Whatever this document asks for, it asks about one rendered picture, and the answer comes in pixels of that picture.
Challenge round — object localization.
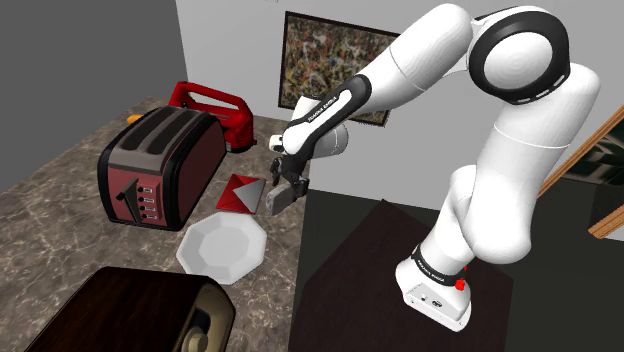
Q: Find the wooden framed window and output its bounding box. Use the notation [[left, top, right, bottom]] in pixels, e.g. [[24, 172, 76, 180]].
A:
[[537, 104, 624, 241]]

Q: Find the dark brown wooden radio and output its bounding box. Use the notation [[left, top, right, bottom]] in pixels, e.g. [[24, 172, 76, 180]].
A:
[[24, 265, 237, 352]]

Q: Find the red appliance with handle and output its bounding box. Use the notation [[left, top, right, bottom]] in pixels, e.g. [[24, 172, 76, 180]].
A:
[[167, 80, 258, 154]]

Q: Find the dark red black toaster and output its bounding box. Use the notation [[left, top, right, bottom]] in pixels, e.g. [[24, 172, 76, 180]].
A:
[[96, 106, 228, 232]]

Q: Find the white octagonal plate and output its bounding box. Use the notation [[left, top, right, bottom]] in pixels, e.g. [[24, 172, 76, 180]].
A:
[[175, 211, 269, 286]]

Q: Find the grey slab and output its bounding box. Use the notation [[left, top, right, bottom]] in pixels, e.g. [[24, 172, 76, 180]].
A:
[[265, 186, 300, 218]]

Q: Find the framed abstract wall picture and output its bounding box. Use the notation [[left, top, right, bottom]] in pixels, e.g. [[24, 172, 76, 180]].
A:
[[277, 10, 402, 128]]

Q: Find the dark robot stand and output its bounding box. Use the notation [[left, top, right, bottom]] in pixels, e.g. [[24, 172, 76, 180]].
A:
[[287, 198, 516, 352]]

